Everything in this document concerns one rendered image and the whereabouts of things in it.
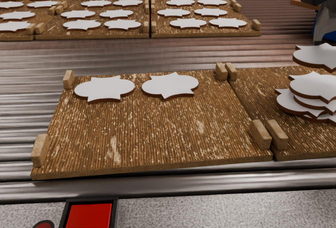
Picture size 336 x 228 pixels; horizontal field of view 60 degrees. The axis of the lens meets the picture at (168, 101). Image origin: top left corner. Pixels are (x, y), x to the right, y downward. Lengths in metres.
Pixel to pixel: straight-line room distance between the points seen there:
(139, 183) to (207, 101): 0.27
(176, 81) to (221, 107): 0.14
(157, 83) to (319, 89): 0.36
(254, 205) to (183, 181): 0.12
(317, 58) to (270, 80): 0.18
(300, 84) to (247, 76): 0.15
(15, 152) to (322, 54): 0.62
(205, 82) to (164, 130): 0.22
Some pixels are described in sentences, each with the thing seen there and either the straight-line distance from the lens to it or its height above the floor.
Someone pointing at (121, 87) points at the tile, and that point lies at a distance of 0.70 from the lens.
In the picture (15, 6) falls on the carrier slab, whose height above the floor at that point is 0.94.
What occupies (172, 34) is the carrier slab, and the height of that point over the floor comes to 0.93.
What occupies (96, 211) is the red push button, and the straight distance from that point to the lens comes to 0.45.
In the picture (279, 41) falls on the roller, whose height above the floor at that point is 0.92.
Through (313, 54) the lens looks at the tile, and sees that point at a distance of 0.66.
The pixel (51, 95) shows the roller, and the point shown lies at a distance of 0.77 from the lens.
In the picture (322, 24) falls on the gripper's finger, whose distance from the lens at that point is 0.68.
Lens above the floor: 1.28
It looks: 31 degrees down
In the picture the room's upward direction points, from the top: straight up
